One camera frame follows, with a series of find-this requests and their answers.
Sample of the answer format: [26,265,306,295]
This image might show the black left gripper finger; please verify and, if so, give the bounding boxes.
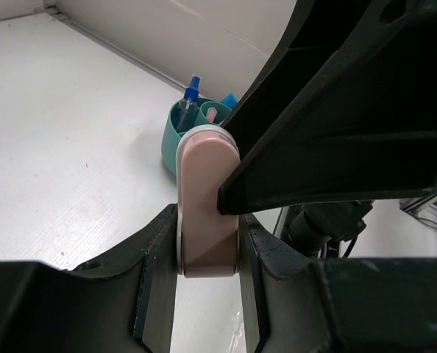
[0,204,177,352]

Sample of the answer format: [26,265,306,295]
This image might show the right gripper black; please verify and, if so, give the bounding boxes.
[218,1,437,352]

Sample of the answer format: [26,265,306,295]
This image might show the pink eraser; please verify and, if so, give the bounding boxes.
[176,124,240,278]

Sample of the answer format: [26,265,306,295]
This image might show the clear spray bottle blue cap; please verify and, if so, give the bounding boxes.
[177,75,200,133]

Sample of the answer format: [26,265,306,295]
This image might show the blue capped black highlighter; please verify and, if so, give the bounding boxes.
[221,93,238,110]

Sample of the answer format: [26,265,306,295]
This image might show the pink pencil in container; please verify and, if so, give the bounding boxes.
[206,107,218,123]

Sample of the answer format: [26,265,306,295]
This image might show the teal round container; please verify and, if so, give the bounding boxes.
[161,97,232,176]

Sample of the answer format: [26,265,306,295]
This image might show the aluminium side rail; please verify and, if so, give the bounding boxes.
[41,0,190,91]

